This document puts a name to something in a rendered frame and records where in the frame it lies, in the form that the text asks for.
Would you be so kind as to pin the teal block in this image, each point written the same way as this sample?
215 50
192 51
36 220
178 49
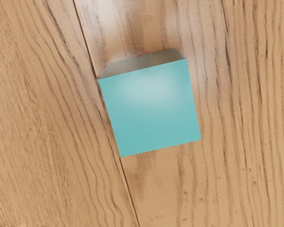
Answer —
149 111

